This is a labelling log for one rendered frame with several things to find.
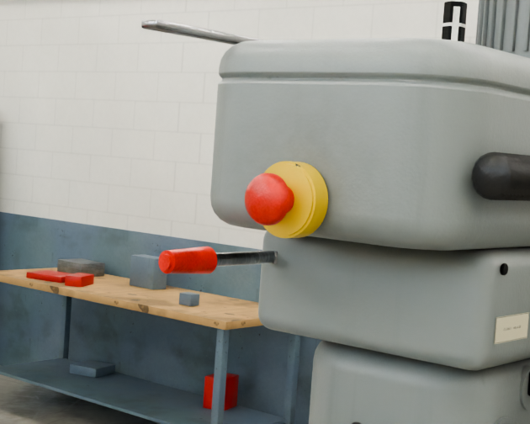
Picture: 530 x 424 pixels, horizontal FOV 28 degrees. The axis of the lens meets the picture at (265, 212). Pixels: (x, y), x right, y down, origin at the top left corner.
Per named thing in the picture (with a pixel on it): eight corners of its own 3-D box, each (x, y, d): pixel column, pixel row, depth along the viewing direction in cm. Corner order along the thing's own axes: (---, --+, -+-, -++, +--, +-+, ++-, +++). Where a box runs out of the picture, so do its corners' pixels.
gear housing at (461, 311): (482, 377, 84) (492, 251, 83) (249, 328, 99) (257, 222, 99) (636, 338, 110) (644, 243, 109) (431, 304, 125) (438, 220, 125)
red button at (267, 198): (277, 228, 78) (280, 174, 78) (236, 223, 81) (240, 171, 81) (304, 227, 81) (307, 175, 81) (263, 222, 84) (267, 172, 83)
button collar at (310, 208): (310, 241, 80) (316, 163, 80) (251, 234, 84) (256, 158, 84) (326, 241, 82) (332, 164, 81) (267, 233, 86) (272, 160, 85)
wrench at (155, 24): (164, 28, 85) (165, 17, 85) (132, 29, 87) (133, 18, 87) (350, 61, 103) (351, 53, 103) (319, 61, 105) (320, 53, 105)
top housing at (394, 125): (440, 256, 75) (458, 31, 75) (177, 221, 92) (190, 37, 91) (665, 243, 112) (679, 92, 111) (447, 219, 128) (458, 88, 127)
